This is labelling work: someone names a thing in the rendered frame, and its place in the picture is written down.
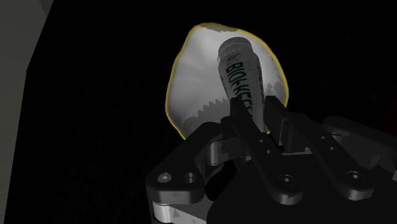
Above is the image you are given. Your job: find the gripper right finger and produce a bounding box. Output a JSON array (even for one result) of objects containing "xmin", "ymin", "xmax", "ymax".
[{"xmin": 264, "ymin": 95, "xmax": 397, "ymax": 201}]

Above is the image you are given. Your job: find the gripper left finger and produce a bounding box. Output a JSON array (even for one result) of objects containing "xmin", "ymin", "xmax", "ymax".
[{"xmin": 144, "ymin": 95, "xmax": 304, "ymax": 206}]

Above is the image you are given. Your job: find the grey bottle with dark lettering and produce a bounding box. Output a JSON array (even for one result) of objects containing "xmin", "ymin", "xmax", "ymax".
[{"xmin": 217, "ymin": 36, "xmax": 271, "ymax": 135}]

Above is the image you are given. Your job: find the white bowl with yellow rim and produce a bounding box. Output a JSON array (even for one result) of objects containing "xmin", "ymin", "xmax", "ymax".
[{"xmin": 165, "ymin": 22, "xmax": 290, "ymax": 141}]

